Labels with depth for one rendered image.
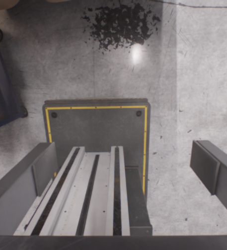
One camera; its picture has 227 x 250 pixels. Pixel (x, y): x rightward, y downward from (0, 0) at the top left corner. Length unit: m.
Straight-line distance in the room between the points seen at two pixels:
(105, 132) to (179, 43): 0.86
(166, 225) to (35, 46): 2.03
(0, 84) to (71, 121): 0.63
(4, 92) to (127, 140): 0.98
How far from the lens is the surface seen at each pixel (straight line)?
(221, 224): 2.33
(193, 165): 0.17
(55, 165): 0.17
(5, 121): 1.34
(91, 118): 1.17
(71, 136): 1.23
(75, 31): 1.50
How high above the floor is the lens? 1.44
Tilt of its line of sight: 73 degrees down
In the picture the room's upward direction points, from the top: 176 degrees counter-clockwise
